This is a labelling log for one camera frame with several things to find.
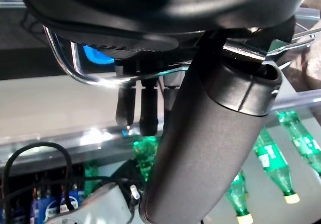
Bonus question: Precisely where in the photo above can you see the metal wire basket handle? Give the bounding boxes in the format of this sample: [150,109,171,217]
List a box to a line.
[43,25,191,87]
[265,27,321,70]

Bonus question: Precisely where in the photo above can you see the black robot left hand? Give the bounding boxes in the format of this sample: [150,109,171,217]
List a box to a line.
[19,0,308,223]

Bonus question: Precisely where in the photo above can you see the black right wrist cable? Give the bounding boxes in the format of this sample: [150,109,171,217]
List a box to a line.
[1,141,118,212]

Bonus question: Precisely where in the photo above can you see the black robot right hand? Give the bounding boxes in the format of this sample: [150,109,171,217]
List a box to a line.
[110,158,148,192]

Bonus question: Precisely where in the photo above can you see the blue plastic shopping basket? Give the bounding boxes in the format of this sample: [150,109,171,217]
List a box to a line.
[81,44,116,65]

